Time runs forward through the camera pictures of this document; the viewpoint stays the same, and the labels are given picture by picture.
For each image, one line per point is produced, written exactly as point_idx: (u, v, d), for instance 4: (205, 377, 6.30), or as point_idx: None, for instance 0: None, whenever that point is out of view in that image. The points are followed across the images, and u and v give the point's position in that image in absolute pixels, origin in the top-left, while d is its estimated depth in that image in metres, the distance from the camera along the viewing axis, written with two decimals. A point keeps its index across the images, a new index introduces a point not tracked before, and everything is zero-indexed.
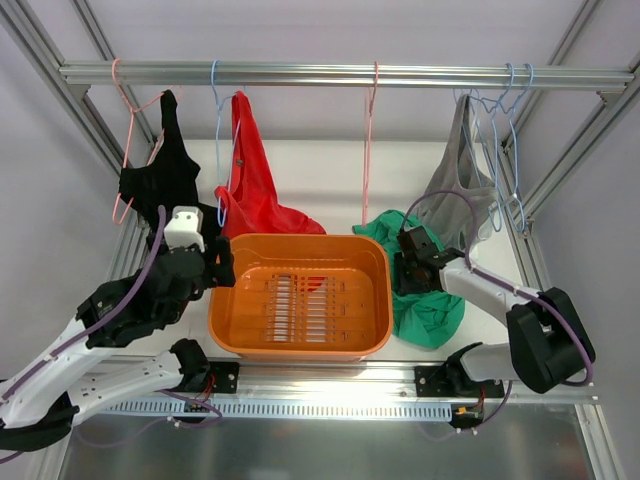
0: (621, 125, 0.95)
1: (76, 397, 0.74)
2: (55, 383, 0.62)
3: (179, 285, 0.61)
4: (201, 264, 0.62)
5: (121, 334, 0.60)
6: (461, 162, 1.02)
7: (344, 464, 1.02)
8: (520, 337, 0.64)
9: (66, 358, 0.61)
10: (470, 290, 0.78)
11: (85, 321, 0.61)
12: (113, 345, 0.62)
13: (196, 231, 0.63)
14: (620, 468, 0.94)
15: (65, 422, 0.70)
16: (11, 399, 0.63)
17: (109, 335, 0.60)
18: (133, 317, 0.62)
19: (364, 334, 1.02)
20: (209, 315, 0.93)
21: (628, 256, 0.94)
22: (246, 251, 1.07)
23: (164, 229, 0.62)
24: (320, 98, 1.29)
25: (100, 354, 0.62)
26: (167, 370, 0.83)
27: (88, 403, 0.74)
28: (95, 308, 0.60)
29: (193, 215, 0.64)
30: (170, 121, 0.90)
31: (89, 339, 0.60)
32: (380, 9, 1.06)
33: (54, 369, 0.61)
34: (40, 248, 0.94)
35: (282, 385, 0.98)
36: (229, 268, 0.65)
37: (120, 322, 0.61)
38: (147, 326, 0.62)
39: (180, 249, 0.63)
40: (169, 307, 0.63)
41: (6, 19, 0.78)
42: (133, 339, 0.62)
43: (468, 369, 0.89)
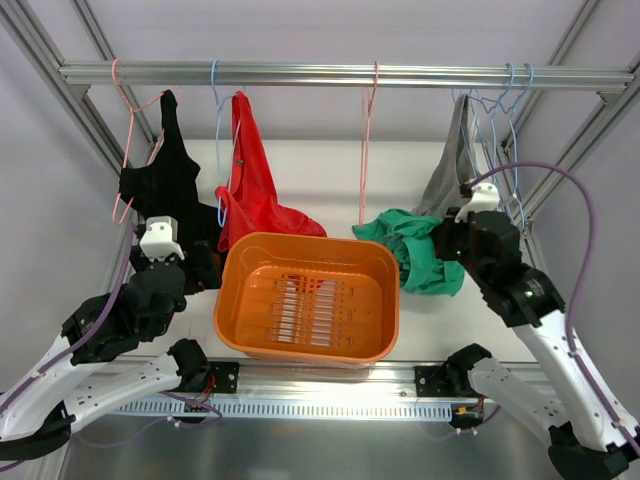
0: (621, 126, 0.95)
1: (72, 407, 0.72)
2: (49, 395, 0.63)
3: (160, 300, 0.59)
4: (180, 278, 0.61)
5: (104, 350, 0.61)
6: (460, 161, 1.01)
7: (344, 465, 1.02)
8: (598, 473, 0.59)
9: (54, 373, 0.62)
10: (556, 375, 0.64)
11: (70, 338, 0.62)
12: (98, 361, 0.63)
13: (171, 239, 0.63)
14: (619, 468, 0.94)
15: (63, 431, 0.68)
16: (5, 414, 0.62)
17: (93, 352, 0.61)
18: (116, 333, 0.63)
19: (370, 341, 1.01)
20: (215, 314, 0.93)
21: (627, 256, 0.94)
22: (252, 253, 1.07)
23: (140, 244, 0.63)
24: (321, 98, 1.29)
25: (86, 369, 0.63)
26: (163, 373, 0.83)
27: (84, 411, 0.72)
28: (77, 326, 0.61)
29: (167, 225, 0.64)
30: (169, 121, 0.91)
31: (73, 356, 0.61)
32: (380, 9, 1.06)
33: (47, 382, 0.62)
34: (40, 249, 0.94)
35: (282, 385, 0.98)
36: (212, 272, 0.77)
37: (103, 339, 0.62)
38: (129, 340, 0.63)
39: (161, 264, 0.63)
40: (154, 322, 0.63)
41: (6, 19, 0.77)
42: (117, 354, 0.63)
43: (477, 386, 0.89)
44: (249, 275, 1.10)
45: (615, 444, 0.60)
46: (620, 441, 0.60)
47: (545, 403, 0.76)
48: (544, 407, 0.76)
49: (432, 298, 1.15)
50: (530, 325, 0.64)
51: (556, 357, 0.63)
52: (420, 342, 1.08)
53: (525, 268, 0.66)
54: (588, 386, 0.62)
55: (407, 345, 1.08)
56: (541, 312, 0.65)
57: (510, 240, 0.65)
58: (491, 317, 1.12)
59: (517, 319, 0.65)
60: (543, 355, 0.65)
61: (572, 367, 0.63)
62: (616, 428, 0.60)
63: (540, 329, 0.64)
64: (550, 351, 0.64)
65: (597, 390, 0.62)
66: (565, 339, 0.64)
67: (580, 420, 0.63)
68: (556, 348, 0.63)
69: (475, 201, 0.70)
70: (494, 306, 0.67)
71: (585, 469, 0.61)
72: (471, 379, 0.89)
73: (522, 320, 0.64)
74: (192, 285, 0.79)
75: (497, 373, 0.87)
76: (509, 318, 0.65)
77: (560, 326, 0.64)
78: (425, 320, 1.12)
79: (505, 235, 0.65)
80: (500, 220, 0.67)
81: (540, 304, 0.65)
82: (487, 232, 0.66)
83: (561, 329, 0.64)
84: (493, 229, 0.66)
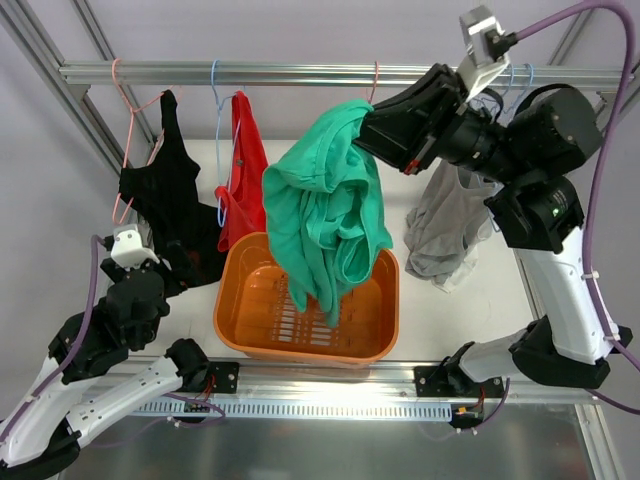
0: (622, 125, 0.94)
1: (75, 422, 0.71)
2: (50, 414, 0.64)
3: (142, 309, 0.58)
4: (160, 284, 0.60)
5: (94, 365, 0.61)
6: None
7: (344, 464, 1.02)
8: (580, 381, 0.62)
9: (49, 396, 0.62)
10: (556, 297, 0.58)
11: (59, 358, 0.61)
12: (89, 375, 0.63)
13: (142, 246, 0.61)
14: (620, 468, 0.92)
15: (72, 447, 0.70)
16: (8, 440, 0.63)
17: (82, 367, 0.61)
18: (104, 347, 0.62)
19: (368, 341, 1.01)
20: (215, 313, 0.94)
21: (628, 255, 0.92)
22: (252, 252, 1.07)
23: (111, 255, 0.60)
24: (320, 99, 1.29)
25: (79, 385, 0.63)
26: (163, 377, 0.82)
27: (88, 425, 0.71)
28: (62, 344, 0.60)
29: (135, 232, 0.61)
30: (170, 121, 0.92)
31: (63, 375, 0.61)
32: (381, 10, 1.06)
33: (43, 404, 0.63)
34: (40, 249, 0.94)
35: (283, 385, 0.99)
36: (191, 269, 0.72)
37: (89, 354, 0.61)
38: (117, 353, 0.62)
39: (138, 272, 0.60)
40: (142, 330, 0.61)
41: (6, 19, 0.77)
42: (105, 368, 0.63)
43: (468, 371, 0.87)
44: (249, 275, 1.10)
45: (603, 356, 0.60)
46: (606, 351, 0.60)
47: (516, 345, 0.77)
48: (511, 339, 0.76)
49: (432, 298, 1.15)
50: (552, 251, 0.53)
51: (570, 281, 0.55)
52: (418, 343, 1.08)
53: (556, 181, 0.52)
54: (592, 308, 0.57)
55: (409, 344, 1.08)
56: (561, 233, 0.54)
57: (592, 144, 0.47)
58: (490, 315, 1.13)
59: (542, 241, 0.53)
60: (554, 279, 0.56)
61: (582, 289, 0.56)
62: (605, 342, 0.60)
63: (561, 253, 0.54)
64: (563, 275, 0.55)
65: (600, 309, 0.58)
66: (580, 260, 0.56)
67: (571, 336, 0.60)
68: (571, 272, 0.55)
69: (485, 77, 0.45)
70: (513, 228, 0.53)
71: (563, 376, 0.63)
72: (464, 368, 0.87)
73: (546, 242, 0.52)
74: (175, 287, 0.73)
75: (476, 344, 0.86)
76: (538, 237, 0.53)
77: (578, 246, 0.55)
78: (423, 321, 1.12)
79: (592, 138, 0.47)
80: (583, 117, 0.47)
81: (563, 221, 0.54)
82: (571, 140, 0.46)
83: (577, 248, 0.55)
84: (577, 138, 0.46)
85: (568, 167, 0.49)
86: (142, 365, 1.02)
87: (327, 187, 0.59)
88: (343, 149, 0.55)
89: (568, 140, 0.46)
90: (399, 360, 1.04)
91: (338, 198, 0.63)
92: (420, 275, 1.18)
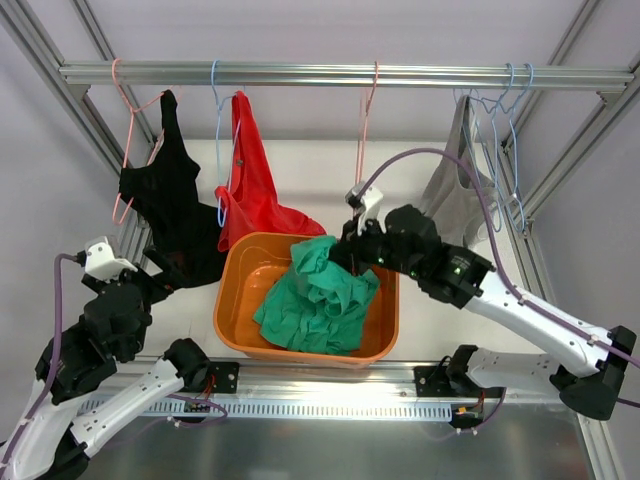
0: (622, 125, 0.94)
1: (81, 435, 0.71)
2: (48, 431, 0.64)
3: (121, 324, 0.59)
4: (137, 296, 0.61)
5: (81, 382, 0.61)
6: (461, 164, 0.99)
7: (344, 464, 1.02)
8: (609, 397, 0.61)
9: (42, 416, 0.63)
10: (521, 327, 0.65)
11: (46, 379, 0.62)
12: (79, 393, 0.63)
13: (115, 257, 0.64)
14: (620, 468, 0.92)
15: (80, 458, 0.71)
16: (12, 461, 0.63)
17: (70, 387, 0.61)
18: (88, 364, 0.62)
19: (368, 340, 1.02)
20: (216, 315, 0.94)
21: (627, 255, 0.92)
22: (252, 252, 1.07)
23: (86, 269, 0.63)
24: (321, 99, 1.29)
25: (71, 403, 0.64)
26: (163, 380, 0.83)
27: (94, 435, 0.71)
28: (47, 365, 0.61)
29: (104, 245, 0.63)
30: (169, 121, 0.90)
31: (53, 395, 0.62)
32: (380, 9, 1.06)
33: (39, 424, 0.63)
34: (40, 250, 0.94)
35: (283, 385, 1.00)
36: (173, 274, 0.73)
37: (75, 372, 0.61)
38: (103, 367, 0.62)
39: (113, 286, 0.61)
40: (126, 343, 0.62)
41: (6, 19, 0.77)
42: (93, 384, 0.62)
43: (477, 379, 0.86)
44: (249, 275, 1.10)
45: (602, 360, 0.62)
46: (603, 355, 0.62)
47: (536, 360, 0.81)
48: (538, 365, 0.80)
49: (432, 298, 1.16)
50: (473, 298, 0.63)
51: (511, 311, 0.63)
52: (417, 343, 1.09)
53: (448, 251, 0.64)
54: (550, 321, 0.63)
55: (409, 344, 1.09)
56: (478, 280, 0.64)
57: (421, 225, 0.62)
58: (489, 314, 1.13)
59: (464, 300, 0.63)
60: (508, 319, 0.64)
61: (527, 313, 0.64)
62: (593, 346, 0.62)
63: (482, 294, 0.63)
64: (501, 309, 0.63)
65: (558, 320, 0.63)
66: (509, 292, 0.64)
67: (560, 354, 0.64)
68: (506, 304, 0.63)
69: (369, 209, 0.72)
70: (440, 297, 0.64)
71: (597, 399, 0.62)
72: (473, 378, 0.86)
73: (465, 298, 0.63)
74: (160, 292, 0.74)
75: (489, 357, 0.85)
76: (460, 300, 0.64)
77: (501, 282, 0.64)
78: (423, 321, 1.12)
79: (421, 224, 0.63)
80: (410, 215, 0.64)
81: (472, 274, 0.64)
82: (404, 231, 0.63)
83: (500, 285, 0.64)
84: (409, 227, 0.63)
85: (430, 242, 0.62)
86: (142, 365, 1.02)
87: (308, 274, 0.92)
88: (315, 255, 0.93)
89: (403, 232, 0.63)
90: (402, 360, 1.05)
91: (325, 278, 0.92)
92: None
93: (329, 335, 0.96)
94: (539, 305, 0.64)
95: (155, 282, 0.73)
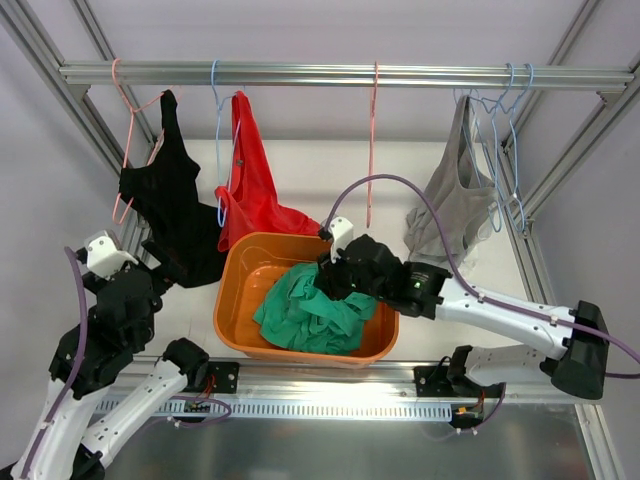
0: (622, 125, 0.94)
1: (93, 444, 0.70)
2: (68, 436, 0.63)
3: (135, 306, 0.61)
4: (146, 280, 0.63)
5: (103, 372, 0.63)
6: (461, 164, 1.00)
7: (344, 464, 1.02)
8: (590, 371, 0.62)
9: (63, 416, 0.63)
10: (490, 324, 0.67)
11: (63, 377, 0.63)
12: (100, 386, 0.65)
13: (117, 249, 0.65)
14: (620, 468, 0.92)
15: (96, 468, 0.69)
16: (31, 474, 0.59)
17: (91, 378, 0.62)
18: (107, 353, 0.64)
19: (369, 340, 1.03)
20: (216, 316, 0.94)
21: (627, 256, 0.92)
22: (253, 253, 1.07)
23: (90, 265, 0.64)
24: (321, 99, 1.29)
25: (91, 398, 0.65)
26: (167, 378, 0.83)
27: (108, 442, 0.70)
28: (64, 362, 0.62)
29: (105, 238, 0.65)
30: (169, 121, 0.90)
31: (74, 391, 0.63)
32: (380, 10, 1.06)
33: (59, 425, 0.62)
34: (40, 250, 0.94)
35: (283, 385, 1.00)
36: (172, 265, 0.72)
37: (96, 362, 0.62)
38: (122, 355, 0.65)
39: (121, 275, 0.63)
40: (139, 329, 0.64)
41: (6, 19, 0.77)
42: (114, 373, 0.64)
43: (476, 379, 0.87)
44: (249, 275, 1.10)
45: (568, 338, 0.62)
46: (568, 333, 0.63)
47: (525, 350, 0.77)
48: (527, 354, 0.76)
49: None
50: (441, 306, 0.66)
51: (474, 311, 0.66)
52: (417, 343, 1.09)
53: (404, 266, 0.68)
54: (512, 311, 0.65)
55: (408, 344, 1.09)
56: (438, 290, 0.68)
57: (374, 251, 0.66)
58: None
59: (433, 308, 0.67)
60: (475, 318, 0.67)
61: (490, 309, 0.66)
62: (557, 326, 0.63)
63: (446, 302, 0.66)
64: (464, 311, 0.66)
65: (519, 308, 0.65)
66: (467, 292, 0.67)
67: (532, 341, 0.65)
68: (467, 305, 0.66)
69: (338, 237, 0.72)
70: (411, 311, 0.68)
71: (584, 376, 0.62)
72: (473, 378, 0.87)
73: (433, 309, 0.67)
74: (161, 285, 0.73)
75: (483, 356, 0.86)
76: (429, 309, 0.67)
77: (459, 286, 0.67)
78: (423, 320, 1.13)
79: (375, 250, 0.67)
80: (362, 245, 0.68)
81: (433, 285, 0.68)
82: (361, 259, 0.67)
83: (459, 288, 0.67)
84: (364, 255, 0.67)
85: (387, 264, 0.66)
86: (141, 365, 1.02)
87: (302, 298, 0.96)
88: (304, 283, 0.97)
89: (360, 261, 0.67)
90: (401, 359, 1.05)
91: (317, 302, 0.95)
92: None
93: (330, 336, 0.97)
94: (498, 299, 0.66)
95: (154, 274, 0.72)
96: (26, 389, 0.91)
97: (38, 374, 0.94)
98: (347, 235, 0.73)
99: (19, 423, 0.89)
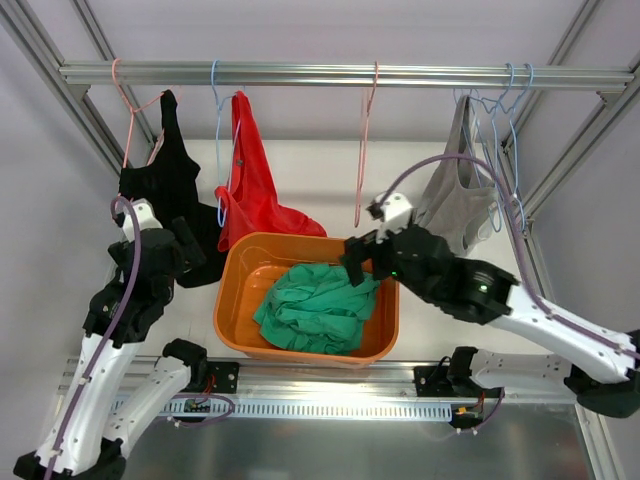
0: (622, 124, 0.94)
1: (112, 432, 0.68)
2: (103, 402, 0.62)
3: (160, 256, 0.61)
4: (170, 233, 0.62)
5: (141, 319, 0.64)
6: (461, 163, 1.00)
7: (343, 464, 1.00)
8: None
9: (100, 371, 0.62)
10: (551, 344, 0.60)
11: (98, 332, 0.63)
12: (136, 340, 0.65)
13: (152, 216, 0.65)
14: (620, 467, 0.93)
15: (118, 455, 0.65)
16: (66, 440, 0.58)
17: (131, 325, 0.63)
18: (142, 304, 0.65)
19: (369, 340, 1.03)
20: (217, 316, 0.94)
21: (627, 256, 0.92)
22: (252, 253, 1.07)
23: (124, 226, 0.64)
24: (322, 99, 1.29)
25: (129, 355, 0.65)
26: (172, 369, 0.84)
27: (127, 429, 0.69)
28: (101, 314, 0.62)
29: (145, 205, 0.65)
30: (169, 121, 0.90)
31: (112, 343, 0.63)
32: (381, 10, 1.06)
33: (96, 386, 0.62)
34: (40, 249, 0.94)
35: (283, 385, 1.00)
36: (195, 247, 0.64)
37: (134, 311, 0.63)
38: (156, 306, 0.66)
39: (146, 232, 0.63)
40: (163, 284, 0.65)
41: (6, 19, 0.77)
42: (150, 325, 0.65)
43: (479, 382, 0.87)
44: (249, 275, 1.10)
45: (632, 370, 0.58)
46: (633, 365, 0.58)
47: (546, 363, 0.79)
48: (548, 367, 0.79)
49: None
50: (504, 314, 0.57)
51: (542, 327, 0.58)
52: (418, 342, 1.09)
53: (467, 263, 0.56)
54: (580, 334, 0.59)
55: (409, 344, 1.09)
56: (502, 297, 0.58)
57: (431, 246, 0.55)
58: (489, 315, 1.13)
59: (494, 316, 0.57)
60: (536, 334, 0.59)
61: (556, 328, 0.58)
62: (621, 355, 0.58)
63: (511, 313, 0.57)
64: (530, 326, 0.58)
65: (587, 332, 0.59)
66: (536, 305, 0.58)
67: (591, 367, 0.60)
68: (535, 320, 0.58)
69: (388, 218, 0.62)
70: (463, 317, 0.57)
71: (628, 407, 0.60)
72: (477, 381, 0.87)
73: (492, 316, 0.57)
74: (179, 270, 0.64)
75: (492, 361, 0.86)
76: (487, 316, 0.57)
77: (527, 296, 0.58)
78: (423, 320, 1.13)
79: (433, 244, 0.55)
80: (417, 235, 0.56)
81: (496, 292, 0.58)
82: (416, 254, 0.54)
83: (526, 298, 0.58)
84: (422, 250, 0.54)
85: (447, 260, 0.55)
86: (142, 365, 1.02)
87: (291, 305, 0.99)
88: (288, 293, 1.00)
89: (415, 256, 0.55)
90: (400, 360, 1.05)
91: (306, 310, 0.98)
92: None
93: (330, 336, 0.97)
94: (565, 317, 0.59)
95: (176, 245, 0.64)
96: (27, 389, 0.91)
97: (38, 373, 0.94)
98: (400, 219, 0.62)
99: (19, 423, 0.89)
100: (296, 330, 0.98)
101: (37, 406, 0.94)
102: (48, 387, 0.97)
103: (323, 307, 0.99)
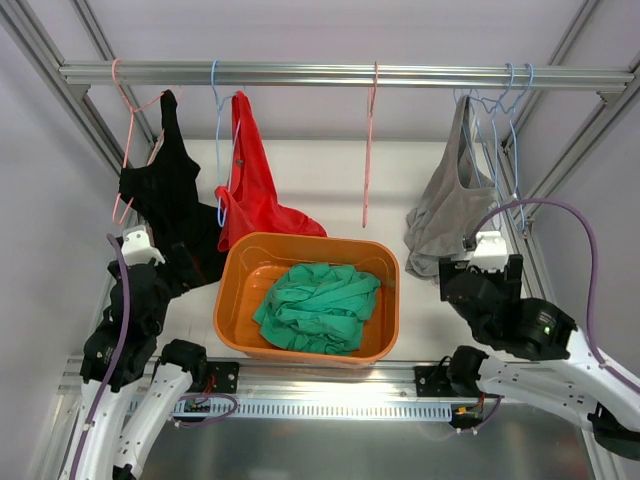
0: (622, 125, 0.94)
1: (121, 460, 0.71)
2: (108, 438, 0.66)
3: (147, 294, 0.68)
4: (149, 272, 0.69)
5: (134, 362, 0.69)
6: (461, 163, 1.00)
7: (343, 464, 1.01)
8: None
9: (102, 414, 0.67)
10: (601, 392, 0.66)
11: (96, 377, 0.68)
12: (133, 378, 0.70)
13: (149, 245, 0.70)
14: (620, 468, 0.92)
15: None
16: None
17: (127, 369, 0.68)
18: (133, 344, 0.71)
19: (369, 340, 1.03)
20: (217, 317, 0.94)
21: (627, 256, 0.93)
22: (252, 253, 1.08)
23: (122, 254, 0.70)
24: (322, 99, 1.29)
25: (127, 392, 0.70)
26: (172, 379, 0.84)
27: (134, 455, 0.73)
28: (96, 360, 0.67)
29: (142, 233, 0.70)
30: (170, 121, 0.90)
31: (111, 385, 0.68)
32: (382, 10, 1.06)
33: (100, 427, 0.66)
34: (40, 250, 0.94)
35: (283, 385, 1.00)
36: (193, 272, 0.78)
37: (128, 354, 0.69)
38: (148, 343, 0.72)
39: (141, 265, 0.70)
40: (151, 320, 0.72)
41: (6, 19, 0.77)
42: (144, 362, 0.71)
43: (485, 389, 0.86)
44: (249, 275, 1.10)
45: None
46: None
47: (568, 392, 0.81)
48: (570, 397, 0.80)
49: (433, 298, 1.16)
50: (561, 354, 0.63)
51: (593, 374, 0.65)
52: (418, 342, 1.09)
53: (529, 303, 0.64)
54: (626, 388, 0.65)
55: (408, 343, 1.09)
56: (563, 341, 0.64)
57: (475, 288, 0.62)
58: None
59: (553, 355, 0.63)
60: (587, 380, 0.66)
61: (608, 378, 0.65)
62: None
63: (569, 357, 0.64)
64: (583, 371, 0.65)
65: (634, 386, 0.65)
66: (591, 354, 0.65)
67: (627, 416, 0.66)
68: (588, 368, 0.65)
69: (480, 255, 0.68)
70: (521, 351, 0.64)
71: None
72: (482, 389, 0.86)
73: (550, 352, 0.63)
74: (179, 288, 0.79)
75: (507, 373, 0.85)
76: (546, 354, 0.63)
77: (584, 344, 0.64)
78: (423, 320, 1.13)
79: (477, 286, 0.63)
80: (468, 280, 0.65)
81: (558, 334, 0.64)
82: (462, 296, 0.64)
83: (583, 346, 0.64)
84: (466, 294, 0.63)
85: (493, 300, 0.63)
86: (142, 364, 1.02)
87: (291, 305, 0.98)
88: (288, 293, 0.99)
89: (461, 298, 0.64)
90: (399, 360, 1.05)
91: (306, 310, 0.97)
92: (420, 275, 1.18)
93: (330, 336, 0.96)
94: (617, 370, 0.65)
95: (173, 272, 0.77)
96: (28, 389, 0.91)
97: (39, 373, 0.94)
98: (493, 260, 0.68)
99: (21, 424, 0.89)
100: (296, 330, 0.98)
101: (38, 407, 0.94)
102: (48, 388, 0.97)
103: (323, 307, 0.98)
